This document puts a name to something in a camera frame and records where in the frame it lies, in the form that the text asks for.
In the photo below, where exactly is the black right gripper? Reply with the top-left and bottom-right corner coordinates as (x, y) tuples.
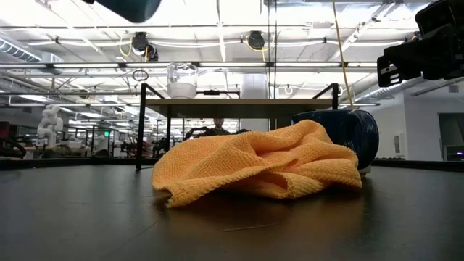
(376, 21), (464, 88)

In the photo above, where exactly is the dark blue enamel mug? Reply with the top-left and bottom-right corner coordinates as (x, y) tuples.
(291, 109), (380, 171)

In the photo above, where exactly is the orange microfibre cloth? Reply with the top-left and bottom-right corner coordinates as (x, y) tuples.
(151, 119), (363, 210)

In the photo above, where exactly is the clear glass cup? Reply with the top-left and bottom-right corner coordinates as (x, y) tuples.
(166, 62), (199, 99)

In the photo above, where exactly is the wooden shelf with black legs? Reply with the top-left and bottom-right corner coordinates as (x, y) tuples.
(136, 82), (341, 171)

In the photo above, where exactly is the grey door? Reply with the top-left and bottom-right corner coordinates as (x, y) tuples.
(438, 112), (464, 162)

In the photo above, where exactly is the person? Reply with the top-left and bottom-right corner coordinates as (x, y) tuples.
(202, 117), (232, 137)

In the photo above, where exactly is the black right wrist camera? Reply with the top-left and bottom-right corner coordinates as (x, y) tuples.
(415, 0), (464, 37)

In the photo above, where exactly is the silver ventilation duct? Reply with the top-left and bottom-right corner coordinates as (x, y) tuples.
(357, 72), (423, 104)
(0, 38), (65, 75)

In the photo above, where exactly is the yellow hanging cable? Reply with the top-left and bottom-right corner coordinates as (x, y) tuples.
(331, 0), (355, 108)

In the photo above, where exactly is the white wall box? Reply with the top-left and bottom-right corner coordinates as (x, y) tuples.
(393, 132), (405, 157)

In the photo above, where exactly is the black ceiling cable reel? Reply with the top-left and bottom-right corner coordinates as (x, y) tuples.
(130, 31), (160, 62)
(247, 30), (266, 51)

